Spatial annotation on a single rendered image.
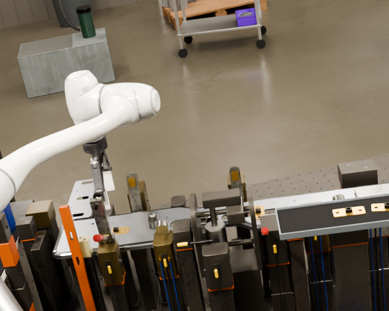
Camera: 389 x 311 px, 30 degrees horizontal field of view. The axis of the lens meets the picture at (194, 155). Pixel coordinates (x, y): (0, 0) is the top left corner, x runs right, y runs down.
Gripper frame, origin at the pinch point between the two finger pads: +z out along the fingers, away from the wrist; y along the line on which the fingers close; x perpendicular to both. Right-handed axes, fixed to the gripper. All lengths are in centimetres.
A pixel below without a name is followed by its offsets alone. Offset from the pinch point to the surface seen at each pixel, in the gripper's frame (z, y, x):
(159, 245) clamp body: 6.7, -22.8, -17.0
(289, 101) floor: 114, 335, -84
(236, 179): 7.0, 12.4, -41.0
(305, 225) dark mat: -2, -37, -59
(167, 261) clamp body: 12.5, -23.0, -18.2
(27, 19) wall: 108, 739, 222
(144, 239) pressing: 13.7, -6.8, -9.9
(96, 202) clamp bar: -7.1, -17.2, -0.5
